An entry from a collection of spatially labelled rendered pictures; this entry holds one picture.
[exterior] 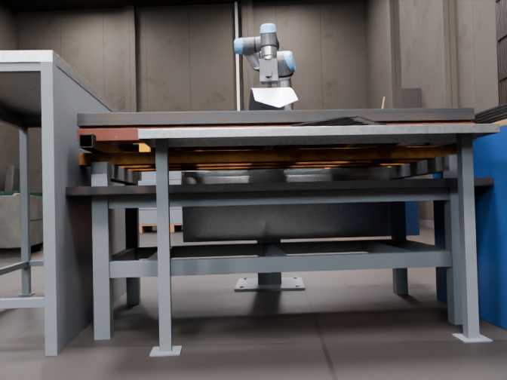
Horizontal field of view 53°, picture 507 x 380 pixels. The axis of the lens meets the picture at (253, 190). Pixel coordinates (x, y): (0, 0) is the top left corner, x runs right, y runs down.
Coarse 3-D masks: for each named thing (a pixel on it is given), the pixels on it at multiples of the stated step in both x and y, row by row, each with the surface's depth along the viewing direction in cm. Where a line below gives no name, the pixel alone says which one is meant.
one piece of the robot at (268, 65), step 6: (264, 60) 236; (270, 60) 235; (276, 60) 235; (264, 66) 236; (270, 66) 235; (276, 66) 235; (264, 72) 236; (270, 72) 234; (276, 72) 235; (264, 78) 236; (270, 78) 235; (276, 78) 235; (270, 84) 238
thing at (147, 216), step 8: (144, 176) 971; (152, 176) 971; (176, 176) 928; (144, 184) 930; (152, 184) 930; (176, 184) 927; (144, 208) 929; (152, 208) 928; (176, 208) 927; (144, 216) 928; (152, 216) 928; (176, 216) 927; (144, 224) 928; (152, 224) 928; (176, 224) 926
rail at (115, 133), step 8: (80, 128) 196; (88, 128) 197; (96, 128) 194; (104, 128) 194; (112, 128) 194; (120, 128) 194; (128, 128) 195; (136, 128) 195; (144, 128) 195; (152, 128) 195; (160, 128) 195; (168, 128) 196; (176, 128) 196; (96, 136) 194; (104, 136) 194; (112, 136) 194; (120, 136) 194; (128, 136) 195; (136, 136) 195
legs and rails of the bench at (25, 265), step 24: (0, 72) 177; (24, 72) 178; (0, 120) 266; (24, 144) 298; (24, 168) 297; (24, 192) 297; (24, 216) 297; (24, 240) 296; (24, 264) 292; (24, 288) 296
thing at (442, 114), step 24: (96, 120) 194; (120, 120) 195; (144, 120) 195; (168, 120) 196; (192, 120) 196; (216, 120) 197; (240, 120) 197; (264, 120) 198; (288, 120) 199; (312, 120) 199; (384, 120) 201; (408, 120) 202; (432, 120) 203; (456, 120) 204; (120, 144) 256
